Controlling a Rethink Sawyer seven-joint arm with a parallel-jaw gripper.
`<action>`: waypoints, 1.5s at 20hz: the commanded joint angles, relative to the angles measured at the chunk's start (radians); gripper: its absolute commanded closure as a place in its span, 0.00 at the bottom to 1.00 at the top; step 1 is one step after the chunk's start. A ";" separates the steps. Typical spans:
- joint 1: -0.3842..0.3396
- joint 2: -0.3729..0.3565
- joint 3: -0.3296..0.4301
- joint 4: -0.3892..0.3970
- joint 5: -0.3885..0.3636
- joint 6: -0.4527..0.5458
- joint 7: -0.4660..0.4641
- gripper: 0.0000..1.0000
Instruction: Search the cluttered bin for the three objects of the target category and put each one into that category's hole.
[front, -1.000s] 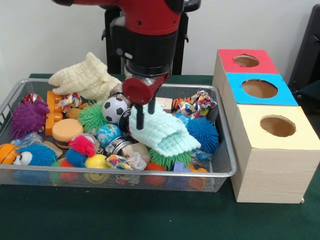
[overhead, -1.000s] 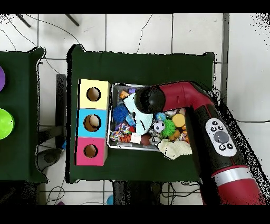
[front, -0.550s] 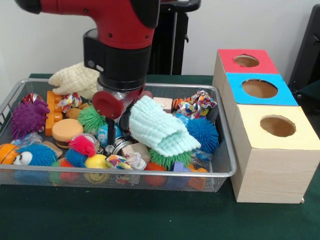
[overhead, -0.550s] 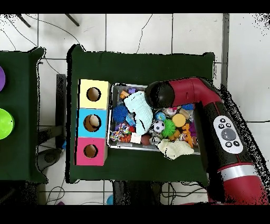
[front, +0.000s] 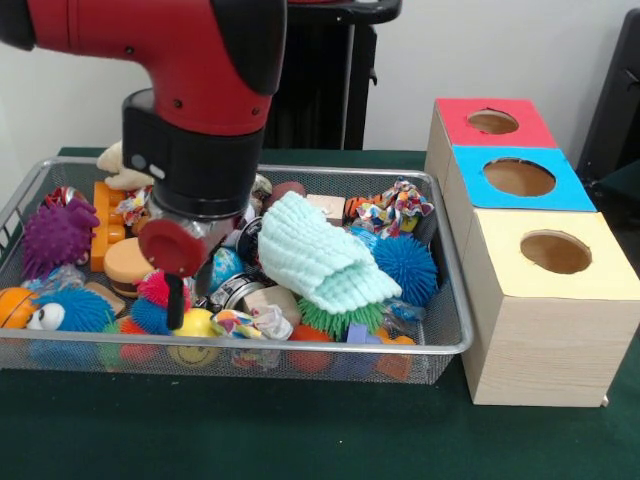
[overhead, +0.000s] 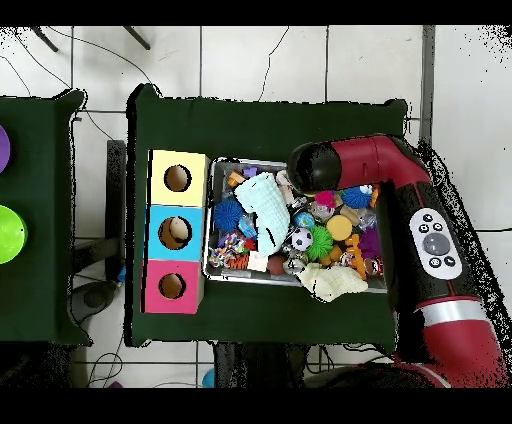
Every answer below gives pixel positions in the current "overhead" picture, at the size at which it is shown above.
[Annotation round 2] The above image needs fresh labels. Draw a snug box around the mint knitted cloth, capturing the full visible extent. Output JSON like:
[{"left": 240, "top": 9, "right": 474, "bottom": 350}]
[{"left": 233, "top": 171, "right": 291, "bottom": 258}]

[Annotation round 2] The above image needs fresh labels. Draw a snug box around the clear mesh toy bin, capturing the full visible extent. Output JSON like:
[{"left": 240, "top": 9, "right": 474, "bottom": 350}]
[{"left": 202, "top": 156, "right": 388, "bottom": 294}]

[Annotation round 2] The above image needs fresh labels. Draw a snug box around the wooden three-hole box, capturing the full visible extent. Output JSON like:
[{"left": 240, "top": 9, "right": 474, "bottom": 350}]
[{"left": 141, "top": 149, "right": 211, "bottom": 315}]

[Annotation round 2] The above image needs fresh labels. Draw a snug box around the blue spiky rubber ball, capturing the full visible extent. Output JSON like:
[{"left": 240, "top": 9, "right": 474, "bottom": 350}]
[{"left": 212, "top": 198, "right": 245, "bottom": 234}]

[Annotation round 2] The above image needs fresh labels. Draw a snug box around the black and white soccer ball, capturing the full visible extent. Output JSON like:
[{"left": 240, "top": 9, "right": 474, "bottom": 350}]
[{"left": 290, "top": 227, "right": 314, "bottom": 252}]

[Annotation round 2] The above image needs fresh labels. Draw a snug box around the pink spiky rubber ball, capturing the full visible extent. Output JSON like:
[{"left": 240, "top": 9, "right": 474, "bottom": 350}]
[{"left": 314, "top": 190, "right": 337, "bottom": 209}]

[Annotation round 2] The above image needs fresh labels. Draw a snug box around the small green spiky ball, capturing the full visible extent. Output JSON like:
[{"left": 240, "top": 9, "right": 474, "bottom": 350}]
[{"left": 305, "top": 224, "right": 335, "bottom": 261}]

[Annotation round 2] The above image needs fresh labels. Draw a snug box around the orange toy burger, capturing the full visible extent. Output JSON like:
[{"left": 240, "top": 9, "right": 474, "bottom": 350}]
[{"left": 325, "top": 214, "right": 354, "bottom": 242}]

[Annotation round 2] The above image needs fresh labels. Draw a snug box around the dark green tablecloth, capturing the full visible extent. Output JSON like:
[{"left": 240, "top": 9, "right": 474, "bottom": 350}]
[
  {"left": 123, "top": 83, "right": 409, "bottom": 353},
  {"left": 0, "top": 89, "right": 91, "bottom": 347}
]

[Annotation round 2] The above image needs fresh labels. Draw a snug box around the blue googly-eyed spiky ball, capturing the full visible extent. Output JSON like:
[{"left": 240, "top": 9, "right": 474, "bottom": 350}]
[{"left": 340, "top": 185, "right": 374, "bottom": 210}]

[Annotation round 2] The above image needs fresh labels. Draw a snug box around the cream knitted cloth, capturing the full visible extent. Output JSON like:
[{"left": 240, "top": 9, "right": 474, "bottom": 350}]
[{"left": 297, "top": 263, "right": 369, "bottom": 303}]

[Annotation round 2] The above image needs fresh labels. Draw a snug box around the purple spiky rubber ball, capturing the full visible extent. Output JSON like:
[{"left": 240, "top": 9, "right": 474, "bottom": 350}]
[{"left": 358, "top": 226, "right": 383, "bottom": 259}]

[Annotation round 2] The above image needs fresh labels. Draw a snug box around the black upright panel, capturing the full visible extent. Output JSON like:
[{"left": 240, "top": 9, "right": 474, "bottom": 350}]
[{"left": 104, "top": 139, "right": 128, "bottom": 277}]

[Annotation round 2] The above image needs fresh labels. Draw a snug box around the black tripod leg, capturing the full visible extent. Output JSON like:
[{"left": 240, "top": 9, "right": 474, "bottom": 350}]
[
  {"left": 29, "top": 25, "right": 59, "bottom": 53},
  {"left": 122, "top": 25, "right": 152, "bottom": 51}
]

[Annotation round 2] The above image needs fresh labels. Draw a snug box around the lime green bowl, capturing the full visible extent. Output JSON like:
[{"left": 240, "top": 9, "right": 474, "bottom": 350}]
[{"left": 0, "top": 204, "right": 29, "bottom": 265}]

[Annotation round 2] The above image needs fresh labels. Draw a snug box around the purple bowl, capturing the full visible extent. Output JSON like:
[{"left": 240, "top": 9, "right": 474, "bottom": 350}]
[{"left": 0, "top": 124, "right": 12, "bottom": 175}]

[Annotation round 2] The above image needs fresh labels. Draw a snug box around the multicolour knotted rope toy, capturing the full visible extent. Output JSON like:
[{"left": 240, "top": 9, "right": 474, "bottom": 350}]
[{"left": 207, "top": 231, "right": 247, "bottom": 268}]

